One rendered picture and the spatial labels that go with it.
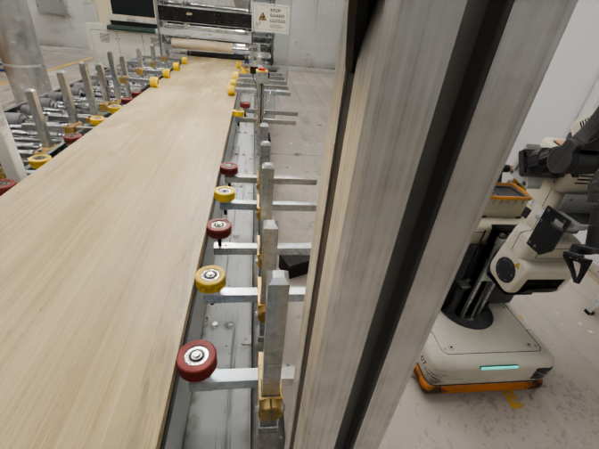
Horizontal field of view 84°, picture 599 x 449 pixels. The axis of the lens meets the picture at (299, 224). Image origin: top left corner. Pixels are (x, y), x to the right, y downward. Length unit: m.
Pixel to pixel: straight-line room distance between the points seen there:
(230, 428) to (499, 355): 1.29
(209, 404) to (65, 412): 0.38
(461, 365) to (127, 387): 1.39
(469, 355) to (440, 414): 0.32
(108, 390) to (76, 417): 0.06
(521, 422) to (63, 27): 12.69
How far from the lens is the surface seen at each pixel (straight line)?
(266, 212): 1.04
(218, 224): 1.13
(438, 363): 1.72
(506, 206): 1.75
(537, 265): 1.54
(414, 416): 1.85
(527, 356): 1.96
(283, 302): 0.56
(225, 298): 0.97
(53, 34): 12.87
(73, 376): 0.81
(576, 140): 1.20
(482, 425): 1.97
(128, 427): 0.72
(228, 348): 1.12
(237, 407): 1.02
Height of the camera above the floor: 1.51
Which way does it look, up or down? 32 degrees down
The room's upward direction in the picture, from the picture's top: 6 degrees clockwise
